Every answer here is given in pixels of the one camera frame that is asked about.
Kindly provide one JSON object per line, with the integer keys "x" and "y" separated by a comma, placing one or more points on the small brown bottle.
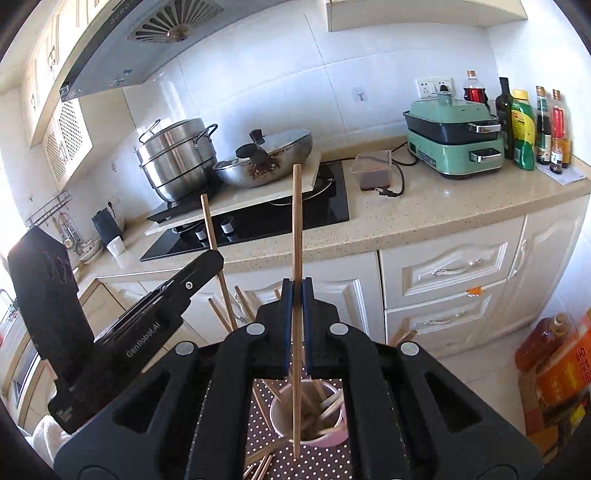
{"x": 566, "y": 154}
{"x": 556, "y": 159}

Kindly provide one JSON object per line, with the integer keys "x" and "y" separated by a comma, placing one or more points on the clear plastic container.
{"x": 371, "y": 173}

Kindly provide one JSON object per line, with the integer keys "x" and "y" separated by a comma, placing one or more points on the white cup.
{"x": 116, "y": 246}

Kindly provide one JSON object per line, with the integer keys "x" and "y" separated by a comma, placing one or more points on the grey range hood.
{"x": 115, "y": 60}

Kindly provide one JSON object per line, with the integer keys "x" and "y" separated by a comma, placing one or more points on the metal wall rack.
{"x": 46, "y": 207}

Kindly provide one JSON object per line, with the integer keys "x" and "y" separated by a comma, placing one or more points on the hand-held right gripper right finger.
{"x": 308, "y": 323}

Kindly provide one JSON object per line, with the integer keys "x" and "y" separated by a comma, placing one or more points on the cream upper kitchen cabinets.
{"x": 46, "y": 60}

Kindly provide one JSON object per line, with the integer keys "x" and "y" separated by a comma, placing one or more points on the metal wall hook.
{"x": 360, "y": 94}

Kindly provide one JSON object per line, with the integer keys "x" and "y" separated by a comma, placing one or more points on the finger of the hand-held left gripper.
{"x": 198, "y": 274}

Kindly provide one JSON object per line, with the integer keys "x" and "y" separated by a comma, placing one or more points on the black glass gas stove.
{"x": 277, "y": 221}

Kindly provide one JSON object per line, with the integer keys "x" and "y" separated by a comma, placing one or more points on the green electric grill pot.
{"x": 452, "y": 152}

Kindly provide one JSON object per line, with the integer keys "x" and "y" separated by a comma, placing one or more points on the bunch of wooden chopsticks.
{"x": 243, "y": 303}

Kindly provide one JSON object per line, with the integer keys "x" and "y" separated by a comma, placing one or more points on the black induction cooker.
{"x": 159, "y": 214}

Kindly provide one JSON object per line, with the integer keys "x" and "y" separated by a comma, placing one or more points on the steel steamer pot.
{"x": 175, "y": 161}

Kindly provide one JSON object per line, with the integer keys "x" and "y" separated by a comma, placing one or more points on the metal skimmer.
{"x": 69, "y": 230}

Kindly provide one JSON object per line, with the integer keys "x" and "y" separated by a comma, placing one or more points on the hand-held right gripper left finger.
{"x": 287, "y": 323}

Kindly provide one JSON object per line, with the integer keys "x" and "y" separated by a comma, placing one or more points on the orange oil bottles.
{"x": 568, "y": 369}

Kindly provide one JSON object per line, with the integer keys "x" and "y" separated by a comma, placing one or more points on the orange sticker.
{"x": 474, "y": 291}

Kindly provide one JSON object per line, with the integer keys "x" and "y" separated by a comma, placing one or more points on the dark olive oil bottle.
{"x": 504, "y": 120}

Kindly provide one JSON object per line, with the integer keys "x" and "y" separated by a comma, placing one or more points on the dark soda bottle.
{"x": 475, "y": 92}

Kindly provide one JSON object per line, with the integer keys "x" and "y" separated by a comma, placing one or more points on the steel wok with lid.
{"x": 286, "y": 157}

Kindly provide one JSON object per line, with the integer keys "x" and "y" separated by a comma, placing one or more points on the black kettle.
{"x": 104, "y": 226}

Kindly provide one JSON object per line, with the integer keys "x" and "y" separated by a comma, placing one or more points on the white towel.
{"x": 46, "y": 434}

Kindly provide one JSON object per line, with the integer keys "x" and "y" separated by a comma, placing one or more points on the dark sauce bottle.
{"x": 543, "y": 129}

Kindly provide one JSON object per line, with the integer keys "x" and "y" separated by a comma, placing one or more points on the white wall socket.
{"x": 434, "y": 86}
{"x": 114, "y": 201}

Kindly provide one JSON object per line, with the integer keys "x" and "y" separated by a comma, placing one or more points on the pink cup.
{"x": 281, "y": 429}

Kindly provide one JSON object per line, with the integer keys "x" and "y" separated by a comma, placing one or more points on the single wooden chopstick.
{"x": 213, "y": 230}
{"x": 298, "y": 221}

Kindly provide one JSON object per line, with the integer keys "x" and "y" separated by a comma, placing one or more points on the cooking oil bottle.
{"x": 540, "y": 346}

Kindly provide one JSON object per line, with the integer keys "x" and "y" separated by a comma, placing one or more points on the white paper sheet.
{"x": 572, "y": 174}

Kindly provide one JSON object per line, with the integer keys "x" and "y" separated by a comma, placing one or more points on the white patterned bowl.
{"x": 90, "y": 251}

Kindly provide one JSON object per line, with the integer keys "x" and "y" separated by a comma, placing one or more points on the red label sauce bottle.
{"x": 557, "y": 122}

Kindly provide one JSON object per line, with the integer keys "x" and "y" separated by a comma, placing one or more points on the green plastic bottle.
{"x": 522, "y": 134}

